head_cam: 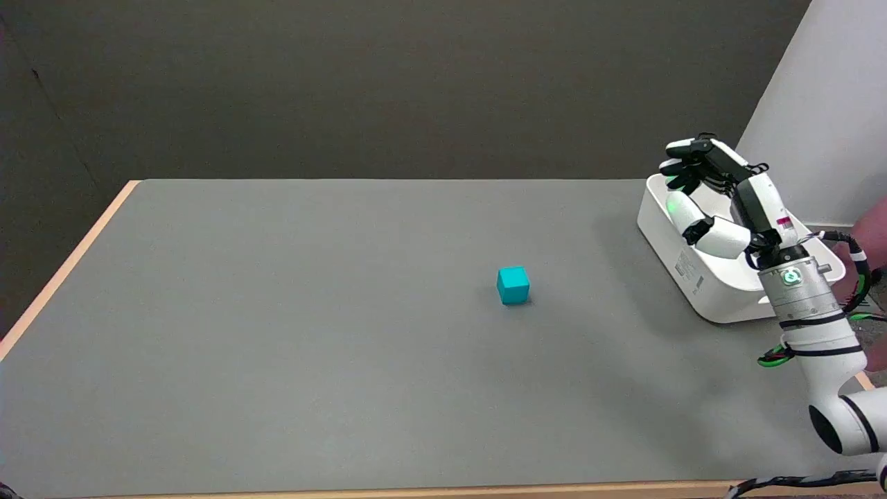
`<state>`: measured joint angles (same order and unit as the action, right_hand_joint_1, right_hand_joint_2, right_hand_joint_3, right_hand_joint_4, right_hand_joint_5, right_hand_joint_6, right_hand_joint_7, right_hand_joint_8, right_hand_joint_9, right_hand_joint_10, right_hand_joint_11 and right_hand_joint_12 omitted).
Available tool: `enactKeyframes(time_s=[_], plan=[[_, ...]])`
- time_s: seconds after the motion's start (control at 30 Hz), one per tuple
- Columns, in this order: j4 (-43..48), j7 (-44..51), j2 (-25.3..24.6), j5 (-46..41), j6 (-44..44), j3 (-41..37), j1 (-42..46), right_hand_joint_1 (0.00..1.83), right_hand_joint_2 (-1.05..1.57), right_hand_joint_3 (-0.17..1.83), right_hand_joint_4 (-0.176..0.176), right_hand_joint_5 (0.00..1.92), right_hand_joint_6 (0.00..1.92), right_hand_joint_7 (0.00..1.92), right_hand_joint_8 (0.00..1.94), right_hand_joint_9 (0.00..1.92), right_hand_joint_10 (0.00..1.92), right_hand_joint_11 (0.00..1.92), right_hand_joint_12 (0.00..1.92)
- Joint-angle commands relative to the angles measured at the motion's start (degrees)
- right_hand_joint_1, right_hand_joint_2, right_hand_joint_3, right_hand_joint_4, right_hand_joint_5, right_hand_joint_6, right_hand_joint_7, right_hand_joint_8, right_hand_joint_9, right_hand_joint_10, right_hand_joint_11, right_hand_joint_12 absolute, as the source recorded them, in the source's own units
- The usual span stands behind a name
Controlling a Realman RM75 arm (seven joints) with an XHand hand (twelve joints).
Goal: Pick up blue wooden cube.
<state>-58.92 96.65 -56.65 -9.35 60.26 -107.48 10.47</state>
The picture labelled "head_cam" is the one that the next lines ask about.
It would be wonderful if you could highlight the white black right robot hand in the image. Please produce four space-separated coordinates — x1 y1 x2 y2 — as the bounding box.
659 133 807 270

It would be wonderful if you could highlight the blue wooden cube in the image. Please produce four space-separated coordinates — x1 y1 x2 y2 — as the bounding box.
497 267 531 305

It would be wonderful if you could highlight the white plastic bin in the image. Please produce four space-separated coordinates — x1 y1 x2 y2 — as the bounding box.
637 173 848 324

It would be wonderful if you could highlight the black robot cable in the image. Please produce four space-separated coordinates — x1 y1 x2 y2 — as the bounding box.
804 231 875 316

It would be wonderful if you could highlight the black braided cable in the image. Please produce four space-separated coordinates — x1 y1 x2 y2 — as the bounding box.
725 470 887 499

